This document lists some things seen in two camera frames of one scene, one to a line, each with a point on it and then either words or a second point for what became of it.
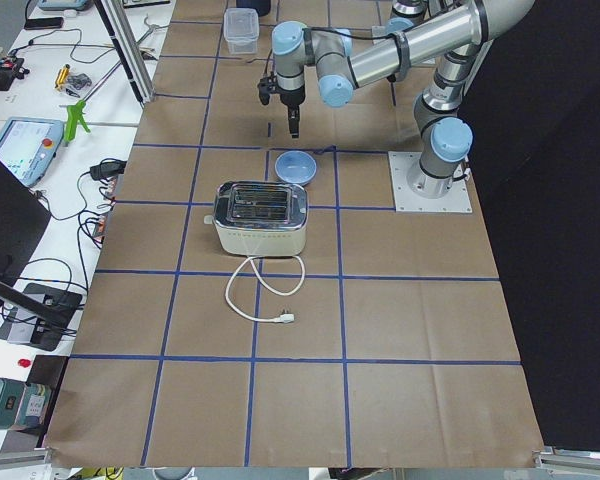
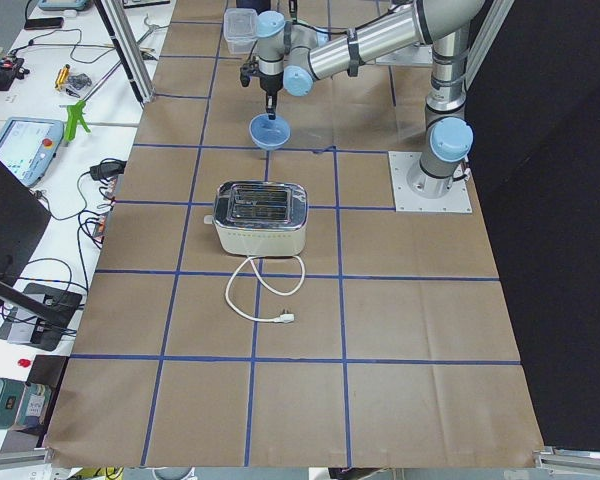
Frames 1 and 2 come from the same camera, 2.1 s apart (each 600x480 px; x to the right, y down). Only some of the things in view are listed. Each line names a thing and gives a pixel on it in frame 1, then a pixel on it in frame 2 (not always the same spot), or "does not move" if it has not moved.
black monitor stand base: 41,317 does not move
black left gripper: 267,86 → 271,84
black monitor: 13,220 does not move
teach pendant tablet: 26,147 does not move
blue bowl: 295,166 → 269,133
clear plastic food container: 241,27 does not move
